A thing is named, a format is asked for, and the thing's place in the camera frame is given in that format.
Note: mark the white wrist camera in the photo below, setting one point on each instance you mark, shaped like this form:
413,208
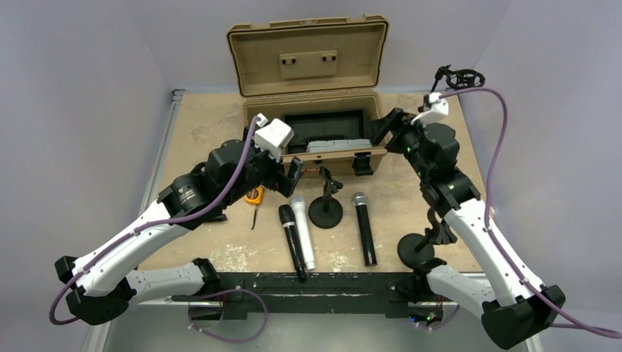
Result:
436,108
272,135

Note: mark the grey plastic case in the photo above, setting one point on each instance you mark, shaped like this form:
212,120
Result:
337,145

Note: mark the yellow tape measure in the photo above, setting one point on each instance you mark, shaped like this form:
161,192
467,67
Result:
255,198

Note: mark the white handheld microphone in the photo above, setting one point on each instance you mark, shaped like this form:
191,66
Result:
299,208

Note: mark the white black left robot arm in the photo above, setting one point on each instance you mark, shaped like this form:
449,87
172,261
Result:
101,285

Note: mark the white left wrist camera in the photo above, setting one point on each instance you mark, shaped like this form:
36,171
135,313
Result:
272,135

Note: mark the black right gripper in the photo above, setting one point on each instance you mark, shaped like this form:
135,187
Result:
403,127

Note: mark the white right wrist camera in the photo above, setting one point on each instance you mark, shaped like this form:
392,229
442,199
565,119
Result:
436,108

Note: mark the black T-shaped pipe fitting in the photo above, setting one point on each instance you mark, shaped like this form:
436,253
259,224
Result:
216,218

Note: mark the black tripod mic stand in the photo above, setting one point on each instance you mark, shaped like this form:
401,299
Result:
458,79

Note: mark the silver-head black microphone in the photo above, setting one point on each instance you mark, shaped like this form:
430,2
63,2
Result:
360,202

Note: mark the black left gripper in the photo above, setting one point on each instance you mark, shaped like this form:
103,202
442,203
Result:
278,180

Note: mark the black round-base mic stand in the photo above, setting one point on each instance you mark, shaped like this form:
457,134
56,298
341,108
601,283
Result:
326,212

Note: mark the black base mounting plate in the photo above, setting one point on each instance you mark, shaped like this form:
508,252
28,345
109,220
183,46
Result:
391,294

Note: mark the black handheld microphone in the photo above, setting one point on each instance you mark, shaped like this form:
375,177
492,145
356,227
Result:
288,222

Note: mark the tan plastic toolbox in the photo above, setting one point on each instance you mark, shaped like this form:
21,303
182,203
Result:
309,65

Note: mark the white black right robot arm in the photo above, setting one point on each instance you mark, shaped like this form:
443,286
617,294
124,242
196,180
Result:
515,305

